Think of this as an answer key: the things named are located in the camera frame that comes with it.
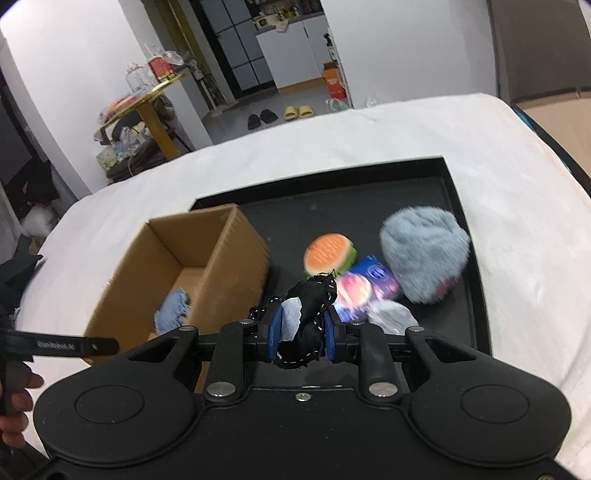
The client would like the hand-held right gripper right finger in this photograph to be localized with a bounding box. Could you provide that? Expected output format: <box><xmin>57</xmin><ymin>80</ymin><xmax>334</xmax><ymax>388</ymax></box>
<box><xmin>323</xmin><ymin>308</ymin><xmax>467</xmax><ymax>400</ymax></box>

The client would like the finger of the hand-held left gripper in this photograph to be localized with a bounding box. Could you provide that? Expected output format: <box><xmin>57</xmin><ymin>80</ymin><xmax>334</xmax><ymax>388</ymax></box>
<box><xmin>0</xmin><ymin>329</ymin><xmax>120</xmax><ymax>366</ymax></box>

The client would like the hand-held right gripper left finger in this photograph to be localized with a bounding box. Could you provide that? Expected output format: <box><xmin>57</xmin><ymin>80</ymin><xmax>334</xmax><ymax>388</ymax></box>
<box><xmin>122</xmin><ymin>298</ymin><xmax>284</xmax><ymax>400</ymax></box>

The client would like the black round coaster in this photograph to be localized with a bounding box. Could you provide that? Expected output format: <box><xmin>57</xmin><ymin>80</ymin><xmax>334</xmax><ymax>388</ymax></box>
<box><xmin>272</xmin><ymin>273</ymin><xmax>339</xmax><ymax>370</ymax></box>

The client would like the small clear plastic bag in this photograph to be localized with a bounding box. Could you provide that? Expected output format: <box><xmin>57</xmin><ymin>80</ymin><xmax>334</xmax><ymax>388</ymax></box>
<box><xmin>367</xmin><ymin>300</ymin><xmax>420</xmax><ymax>335</ymax></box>

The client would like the blue and pink packet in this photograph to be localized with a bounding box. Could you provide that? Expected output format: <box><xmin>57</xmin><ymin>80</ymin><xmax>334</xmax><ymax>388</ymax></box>
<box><xmin>335</xmin><ymin>256</ymin><xmax>402</xmax><ymax>321</ymax></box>

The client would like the brown cardboard box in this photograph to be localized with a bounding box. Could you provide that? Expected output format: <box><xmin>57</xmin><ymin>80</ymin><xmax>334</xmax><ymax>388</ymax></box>
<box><xmin>84</xmin><ymin>203</ymin><xmax>272</xmax><ymax>393</ymax></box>

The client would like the burger plush toy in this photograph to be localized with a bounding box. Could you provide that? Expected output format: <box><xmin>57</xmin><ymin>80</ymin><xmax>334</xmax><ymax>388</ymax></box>
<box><xmin>304</xmin><ymin>234</ymin><xmax>358</xmax><ymax>281</ymax></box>

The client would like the small blue knitted cloth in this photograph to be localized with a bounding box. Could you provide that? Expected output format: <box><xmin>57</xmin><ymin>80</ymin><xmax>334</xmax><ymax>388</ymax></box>
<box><xmin>154</xmin><ymin>288</ymin><xmax>192</xmax><ymax>334</ymax></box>

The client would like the grey-blue plush toy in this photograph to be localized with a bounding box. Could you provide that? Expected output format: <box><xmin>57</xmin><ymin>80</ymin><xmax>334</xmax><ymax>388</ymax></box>
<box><xmin>379</xmin><ymin>208</ymin><xmax>472</xmax><ymax>305</ymax></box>

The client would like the black shallow tray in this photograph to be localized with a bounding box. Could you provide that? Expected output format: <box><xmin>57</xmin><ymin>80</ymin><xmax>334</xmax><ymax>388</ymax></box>
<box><xmin>188</xmin><ymin>156</ymin><xmax>490</xmax><ymax>358</ymax></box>

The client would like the person's left hand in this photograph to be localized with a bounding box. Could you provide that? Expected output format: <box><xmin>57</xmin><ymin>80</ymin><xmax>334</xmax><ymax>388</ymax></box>
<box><xmin>0</xmin><ymin>370</ymin><xmax>45</xmax><ymax>449</ymax></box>

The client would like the pile of bags under table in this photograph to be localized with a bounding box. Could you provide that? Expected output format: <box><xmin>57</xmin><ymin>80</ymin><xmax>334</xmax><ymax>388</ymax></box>
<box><xmin>95</xmin><ymin>99</ymin><xmax>182</xmax><ymax>182</ymax></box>

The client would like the yellow round table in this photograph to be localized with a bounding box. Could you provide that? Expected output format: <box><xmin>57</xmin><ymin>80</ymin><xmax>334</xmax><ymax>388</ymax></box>
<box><xmin>98</xmin><ymin>71</ymin><xmax>191</xmax><ymax>158</ymax></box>

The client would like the colourful clutter on table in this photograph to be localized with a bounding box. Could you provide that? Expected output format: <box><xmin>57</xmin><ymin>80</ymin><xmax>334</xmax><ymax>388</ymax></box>
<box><xmin>100</xmin><ymin>91</ymin><xmax>141</xmax><ymax>118</ymax></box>

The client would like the orange carton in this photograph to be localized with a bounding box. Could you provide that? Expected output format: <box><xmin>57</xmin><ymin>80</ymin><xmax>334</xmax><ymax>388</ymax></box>
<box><xmin>322</xmin><ymin>62</ymin><xmax>347</xmax><ymax>100</ymax></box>

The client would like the white kitchen cabinet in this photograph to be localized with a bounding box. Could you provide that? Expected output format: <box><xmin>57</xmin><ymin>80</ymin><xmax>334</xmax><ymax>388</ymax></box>
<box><xmin>255</xmin><ymin>14</ymin><xmax>334</xmax><ymax>89</ymax></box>

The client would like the dark panelled fridge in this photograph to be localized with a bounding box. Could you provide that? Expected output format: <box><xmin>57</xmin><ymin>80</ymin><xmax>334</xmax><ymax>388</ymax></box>
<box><xmin>198</xmin><ymin>0</ymin><xmax>274</xmax><ymax>99</ymax></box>

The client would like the glass jar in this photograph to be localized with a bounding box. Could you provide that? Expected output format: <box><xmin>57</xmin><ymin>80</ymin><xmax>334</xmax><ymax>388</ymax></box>
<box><xmin>126</xmin><ymin>64</ymin><xmax>151</xmax><ymax>93</ymax></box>

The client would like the red box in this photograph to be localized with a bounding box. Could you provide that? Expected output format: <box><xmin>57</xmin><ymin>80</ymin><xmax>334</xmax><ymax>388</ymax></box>
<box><xmin>148</xmin><ymin>56</ymin><xmax>179</xmax><ymax>84</ymax></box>

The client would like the grey panel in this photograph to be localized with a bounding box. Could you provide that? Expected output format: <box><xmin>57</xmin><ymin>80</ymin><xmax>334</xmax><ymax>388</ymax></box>
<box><xmin>489</xmin><ymin>0</ymin><xmax>591</xmax><ymax>103</ymax></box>

